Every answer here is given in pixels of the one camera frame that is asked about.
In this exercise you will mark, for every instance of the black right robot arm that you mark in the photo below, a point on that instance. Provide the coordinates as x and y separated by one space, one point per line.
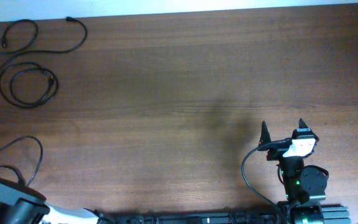
304 185

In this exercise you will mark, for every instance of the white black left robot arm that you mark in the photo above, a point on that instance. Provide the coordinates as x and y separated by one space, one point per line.
21 204

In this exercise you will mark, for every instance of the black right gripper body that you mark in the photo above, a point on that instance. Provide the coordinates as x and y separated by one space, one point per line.
276 151

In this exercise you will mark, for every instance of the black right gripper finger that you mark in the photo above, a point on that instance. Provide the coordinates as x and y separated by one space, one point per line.
265 135
302 124

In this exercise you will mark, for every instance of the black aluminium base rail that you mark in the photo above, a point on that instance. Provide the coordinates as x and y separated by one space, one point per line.
330 214

